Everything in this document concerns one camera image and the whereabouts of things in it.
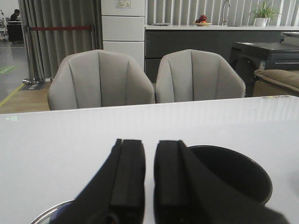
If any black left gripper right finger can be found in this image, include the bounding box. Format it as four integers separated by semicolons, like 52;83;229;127
154;140;288;224

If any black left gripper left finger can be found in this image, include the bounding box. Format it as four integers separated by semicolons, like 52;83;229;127
55;139;145;224

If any glass lid with blue knob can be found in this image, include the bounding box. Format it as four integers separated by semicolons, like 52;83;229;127
31;200;74;224

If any dark blue saucepan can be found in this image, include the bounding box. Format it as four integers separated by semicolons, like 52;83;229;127
188;145;273;205

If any right grey upholstered chair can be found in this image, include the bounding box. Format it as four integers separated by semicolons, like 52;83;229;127
156;49;246;103

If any grey upholstered chair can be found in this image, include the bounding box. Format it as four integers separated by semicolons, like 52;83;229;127
156;49;246;103
48;49;155;110

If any left grey upholstered chair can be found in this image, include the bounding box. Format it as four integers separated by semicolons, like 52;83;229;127
48;49;155;110

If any row of coloured stickers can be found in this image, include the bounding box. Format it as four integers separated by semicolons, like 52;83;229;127
262;95;290;99

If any beige cushion stack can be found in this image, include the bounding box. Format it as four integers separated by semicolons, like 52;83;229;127
253;69;299;97

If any dark grey counter cabinet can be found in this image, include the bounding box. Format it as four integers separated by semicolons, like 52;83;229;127
144;26;299;83

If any fruit plate on counter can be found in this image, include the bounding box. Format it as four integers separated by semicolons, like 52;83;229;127
194;15;212;27

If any red stanchion belt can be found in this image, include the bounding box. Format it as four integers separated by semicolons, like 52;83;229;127
25;25;94;31

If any grey pleated curtain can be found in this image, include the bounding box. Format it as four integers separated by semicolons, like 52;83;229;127
18;0;103;80

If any chrome kitchen faucet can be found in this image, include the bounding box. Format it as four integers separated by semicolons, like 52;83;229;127
221;0;231;26

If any potted green plant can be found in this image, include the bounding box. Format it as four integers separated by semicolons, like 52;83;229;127
251;0;281;27

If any seated person in black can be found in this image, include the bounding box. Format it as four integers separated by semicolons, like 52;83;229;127
6;8;24;43

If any chrome stanchion post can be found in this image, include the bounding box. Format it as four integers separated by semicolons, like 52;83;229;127
22;25;45;84

